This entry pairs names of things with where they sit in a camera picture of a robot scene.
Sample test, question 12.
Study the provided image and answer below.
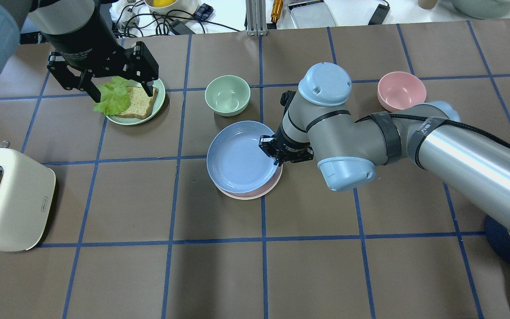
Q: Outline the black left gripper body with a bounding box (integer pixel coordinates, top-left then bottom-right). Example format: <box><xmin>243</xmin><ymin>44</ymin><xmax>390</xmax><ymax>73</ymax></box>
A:
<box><xmin>42</xmin><ymin>4</ymin><xmax>158</xmax><ymax>91</ymax></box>

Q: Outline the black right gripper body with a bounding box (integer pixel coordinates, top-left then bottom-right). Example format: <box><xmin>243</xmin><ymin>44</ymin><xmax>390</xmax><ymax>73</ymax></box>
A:
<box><xmin>259</xmin><ymin>91</ymin><xmax>315</xmax><ymax>163</ymax></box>

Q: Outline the pink plate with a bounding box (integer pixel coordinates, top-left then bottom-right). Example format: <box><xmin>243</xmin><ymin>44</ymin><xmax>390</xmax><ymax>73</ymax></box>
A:
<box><xmin>215</xmin><ymin>166</ymin><xmax>283</xmax><ymax>199</ymax></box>

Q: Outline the blue plate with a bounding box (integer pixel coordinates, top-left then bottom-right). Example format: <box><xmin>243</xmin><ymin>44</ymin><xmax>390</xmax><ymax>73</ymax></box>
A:
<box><xmin>206</xmin><ymin>121</ymin><xmax>278</xmax><ymax>194</ymax></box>

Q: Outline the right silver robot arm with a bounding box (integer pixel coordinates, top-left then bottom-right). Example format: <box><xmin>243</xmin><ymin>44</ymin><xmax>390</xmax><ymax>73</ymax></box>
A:
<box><xmin>259</xmin><ymin>62</ymin><xmax>510</xmax><ymax>231</ymax></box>

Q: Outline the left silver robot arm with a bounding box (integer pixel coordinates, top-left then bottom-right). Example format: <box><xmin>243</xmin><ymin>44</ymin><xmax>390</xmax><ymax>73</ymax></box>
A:
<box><xmin>0</xmin><ymin>0</ymin><xmax>158</xmax><ymax>102</ymax></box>

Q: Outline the bread slice on plate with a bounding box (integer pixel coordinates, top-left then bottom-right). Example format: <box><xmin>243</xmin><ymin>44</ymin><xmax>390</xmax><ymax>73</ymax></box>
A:
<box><xmin>116</xmin><ymin>86</ymin><xmax>158</xmax><ymax>119</ymax></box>

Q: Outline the green lettuce leaf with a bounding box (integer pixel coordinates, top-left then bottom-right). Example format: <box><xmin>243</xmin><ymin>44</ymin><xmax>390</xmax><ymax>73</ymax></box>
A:
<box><xmin>93</xmin><ymin>77</ymin><xmax>130</xmax><ymax>116</ymax></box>

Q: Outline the green plate with sandwich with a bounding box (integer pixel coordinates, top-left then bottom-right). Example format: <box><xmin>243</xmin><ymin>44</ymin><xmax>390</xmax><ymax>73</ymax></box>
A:
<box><xmin>106</xmin><ymin>79</ymin><xmax>166</xmax><ymax>126</ymax></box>

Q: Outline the mint green bowl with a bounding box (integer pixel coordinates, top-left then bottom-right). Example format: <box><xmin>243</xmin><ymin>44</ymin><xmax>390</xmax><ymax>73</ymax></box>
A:
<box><xmin>205</xmin><ymin>75</ymin><xmax>251</xmax><ymax>117</ymax></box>

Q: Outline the bowl with toy fruit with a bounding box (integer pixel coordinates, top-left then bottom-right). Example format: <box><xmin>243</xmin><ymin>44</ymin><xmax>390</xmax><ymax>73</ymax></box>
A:
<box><xmin>144</xmin><ymin>0</ymin><xmax>200</xmax><ymax>17</ymax></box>

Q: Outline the pink bowl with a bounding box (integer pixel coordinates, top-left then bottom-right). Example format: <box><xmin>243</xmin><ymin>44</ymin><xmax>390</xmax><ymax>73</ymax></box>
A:
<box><xmin>377</xmin><ymin>71</ymin><xmax>427</xmax><ymax>112</ymax></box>

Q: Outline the white toaster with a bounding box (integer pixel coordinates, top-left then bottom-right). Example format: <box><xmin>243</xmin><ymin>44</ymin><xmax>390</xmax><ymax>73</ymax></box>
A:
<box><xmin>0</xmin><ymin>148</ymin><xmax>56</xmax><ymax>252</ymax></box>

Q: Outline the black power adapter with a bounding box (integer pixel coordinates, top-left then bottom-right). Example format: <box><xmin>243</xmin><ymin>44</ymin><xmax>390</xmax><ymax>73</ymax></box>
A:
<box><xmin>368</xmin><ymin>4</ymin><xmax>390</xmax><ymax>25</ymax></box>

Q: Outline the steel bowl with toys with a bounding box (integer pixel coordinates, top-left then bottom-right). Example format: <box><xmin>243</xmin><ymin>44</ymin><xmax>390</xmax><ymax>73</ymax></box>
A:
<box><xmin>451</xmin><ymin>0</ymin><xmax>510</xmax><ymax>19</ymax></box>

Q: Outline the orange handled screwdriver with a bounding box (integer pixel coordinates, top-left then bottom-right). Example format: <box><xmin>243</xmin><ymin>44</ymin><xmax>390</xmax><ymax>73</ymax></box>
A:
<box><xmin>270</xmin><ymin>0</ymin><xmax>284</xmax><ymax>24</ymax></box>

